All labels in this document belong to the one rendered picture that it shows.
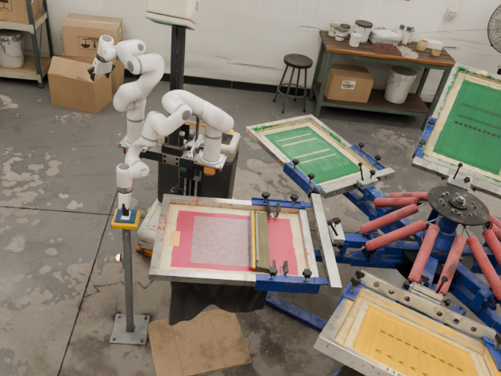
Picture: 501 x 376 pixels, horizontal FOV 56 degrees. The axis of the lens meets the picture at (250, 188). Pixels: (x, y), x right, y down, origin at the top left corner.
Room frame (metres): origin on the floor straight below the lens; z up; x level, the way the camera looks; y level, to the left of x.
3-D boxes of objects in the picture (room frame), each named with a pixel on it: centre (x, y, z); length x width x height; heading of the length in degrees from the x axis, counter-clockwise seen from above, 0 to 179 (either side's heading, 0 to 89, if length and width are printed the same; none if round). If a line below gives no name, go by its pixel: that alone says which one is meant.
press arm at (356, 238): (1.81, -0.52, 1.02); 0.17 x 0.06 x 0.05; 97
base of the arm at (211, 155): (2.19, 0.24, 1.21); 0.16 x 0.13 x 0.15; 175
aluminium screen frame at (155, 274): (1.74, 0.03, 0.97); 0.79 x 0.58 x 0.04; 97
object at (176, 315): (1.52, 0.06, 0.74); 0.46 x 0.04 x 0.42; 97
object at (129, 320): (1.78, 0.61, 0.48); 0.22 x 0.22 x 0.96; 7
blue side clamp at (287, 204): (2.04, -0.17, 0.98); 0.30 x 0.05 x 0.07; 97
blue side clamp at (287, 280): (1.49, -0.24, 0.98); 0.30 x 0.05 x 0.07; 97
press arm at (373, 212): (2.37, -0.63, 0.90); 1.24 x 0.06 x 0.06; 37
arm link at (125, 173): (1.80, 0.58, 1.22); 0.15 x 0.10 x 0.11; 137
